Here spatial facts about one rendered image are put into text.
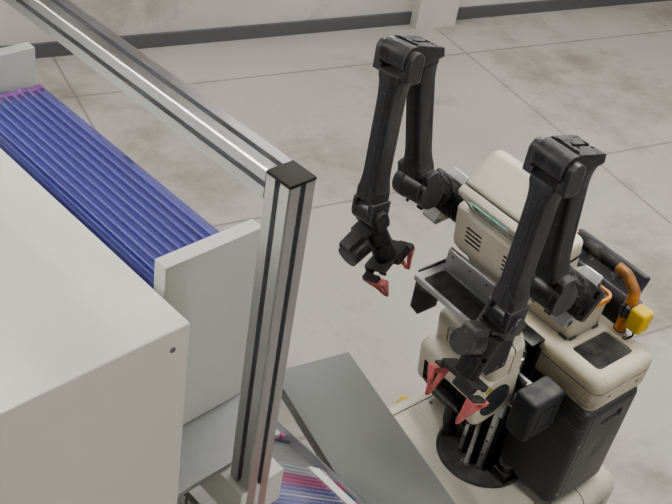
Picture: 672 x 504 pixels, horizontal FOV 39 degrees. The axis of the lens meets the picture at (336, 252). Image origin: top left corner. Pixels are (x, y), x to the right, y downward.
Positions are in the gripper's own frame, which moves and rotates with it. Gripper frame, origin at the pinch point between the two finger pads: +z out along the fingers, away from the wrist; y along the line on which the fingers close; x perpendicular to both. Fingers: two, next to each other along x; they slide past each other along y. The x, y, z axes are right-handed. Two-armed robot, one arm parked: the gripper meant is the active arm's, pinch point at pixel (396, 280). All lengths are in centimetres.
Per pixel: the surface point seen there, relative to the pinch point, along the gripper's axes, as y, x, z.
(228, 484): 81, 47, -58
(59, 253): 77, 38, -99
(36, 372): 92, 52, -100
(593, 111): -274, -114, 183
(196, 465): 81, 43, -62
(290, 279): 65, 62, -90
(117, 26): -133, -302, 48
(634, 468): -48, 23, 140
